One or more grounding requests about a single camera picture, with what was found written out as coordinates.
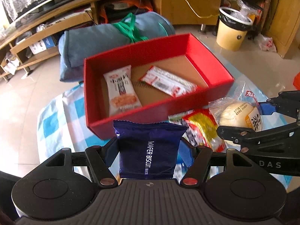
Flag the clear bread bun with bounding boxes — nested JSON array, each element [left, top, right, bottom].
[[208, 81, 263, 132]]

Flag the purple wafer biscuit packet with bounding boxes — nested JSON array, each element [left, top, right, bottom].
[[113, 120, 187, 180]]

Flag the red yellow snack packet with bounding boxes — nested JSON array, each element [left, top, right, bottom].
[[183, 108, 226, 152]]

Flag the white spicy strip packet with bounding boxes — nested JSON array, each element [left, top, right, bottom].
[[103, 65, 142, 116]]

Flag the red white blue packet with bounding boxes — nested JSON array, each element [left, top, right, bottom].
[[139, 66, 198, 98]]

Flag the blue white checkered tablecloth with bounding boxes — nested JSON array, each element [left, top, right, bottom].
[[36, 49, 293, 190]]

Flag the white red plastic bag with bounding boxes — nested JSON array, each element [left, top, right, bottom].
[[254, 34, 277, 52]]

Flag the wooden side cabinet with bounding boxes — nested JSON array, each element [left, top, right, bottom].
[[262, 0, 299, 59]]

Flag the red cardboard box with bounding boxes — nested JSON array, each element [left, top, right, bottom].
[[84, 34, 234, 140]]

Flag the yellow trash bin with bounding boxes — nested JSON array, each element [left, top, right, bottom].
[[216, 7, 253, 51]]

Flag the blue rolled blanket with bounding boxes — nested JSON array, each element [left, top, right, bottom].
[[58, 12, 175, 82]]

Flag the wooden TV cabinet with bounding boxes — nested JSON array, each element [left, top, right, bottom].
[[1, 0, 223, 72]]

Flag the green ribbon tie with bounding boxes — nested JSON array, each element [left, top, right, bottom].
[[112, 13, 148, 43]]

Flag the yellow cable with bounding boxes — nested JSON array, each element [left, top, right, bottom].
[[163, 0, 220, 20]]

